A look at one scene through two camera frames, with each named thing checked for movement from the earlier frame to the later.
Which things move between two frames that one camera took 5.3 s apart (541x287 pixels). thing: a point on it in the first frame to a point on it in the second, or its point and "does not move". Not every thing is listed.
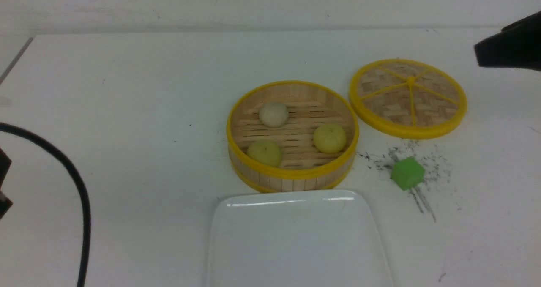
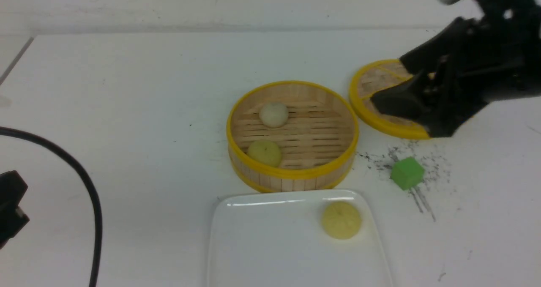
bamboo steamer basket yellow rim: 291,136 does not move
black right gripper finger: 516,45 to 501,61
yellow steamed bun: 329,138 to 341,220
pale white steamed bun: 274,115 does not move
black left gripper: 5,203 to 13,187
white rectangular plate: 295,238 does not move
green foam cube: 407,172 does not move
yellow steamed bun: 266,151 does not move
